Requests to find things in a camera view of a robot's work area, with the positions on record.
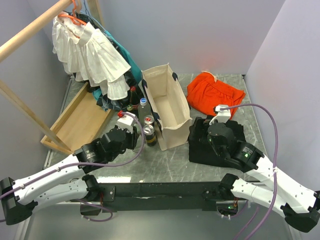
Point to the cream canvas tote bag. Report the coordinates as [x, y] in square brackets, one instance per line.
[169, 106]

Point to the coca-cola glass bottle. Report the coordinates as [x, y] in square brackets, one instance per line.
[134, 98]

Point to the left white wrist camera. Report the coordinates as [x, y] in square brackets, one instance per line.
[126, 121]

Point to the black cloth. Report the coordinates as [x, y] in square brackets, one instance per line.
[197, 150]

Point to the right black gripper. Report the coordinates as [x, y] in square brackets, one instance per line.
[208, 120]

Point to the white ruffled garment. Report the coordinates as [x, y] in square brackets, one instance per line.
[87, 52]

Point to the orange clothes hanger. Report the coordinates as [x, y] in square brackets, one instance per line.
[77, 6]

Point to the green glass bottle gold cap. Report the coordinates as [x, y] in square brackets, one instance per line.
[130, 108]

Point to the orange cloth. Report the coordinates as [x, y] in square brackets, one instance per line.
[206, 92]

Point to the dark soda can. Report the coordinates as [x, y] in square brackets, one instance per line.
[150, 135]

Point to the wooden tray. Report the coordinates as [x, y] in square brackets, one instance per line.
[80, 123]

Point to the dark floral garment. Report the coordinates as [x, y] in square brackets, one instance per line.
[103, 101]

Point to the teal garment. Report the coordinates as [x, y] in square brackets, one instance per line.
[117, 90]

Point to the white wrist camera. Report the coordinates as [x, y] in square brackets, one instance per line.
[222, 116]
[126, 121]

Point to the red bull can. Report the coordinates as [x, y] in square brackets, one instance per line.
[149, 120]

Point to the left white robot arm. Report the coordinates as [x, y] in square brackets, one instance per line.
[68, 180]

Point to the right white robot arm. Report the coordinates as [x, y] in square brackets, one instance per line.
[224, 145]

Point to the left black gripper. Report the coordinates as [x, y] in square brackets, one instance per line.
[132, 137]

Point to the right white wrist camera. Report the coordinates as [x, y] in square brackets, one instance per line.
[222, 116]

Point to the pocari sweat plastic bottle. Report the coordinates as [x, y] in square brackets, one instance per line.
[144, 109]

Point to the wooden clothes rail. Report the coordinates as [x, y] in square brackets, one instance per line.
[13, 44]

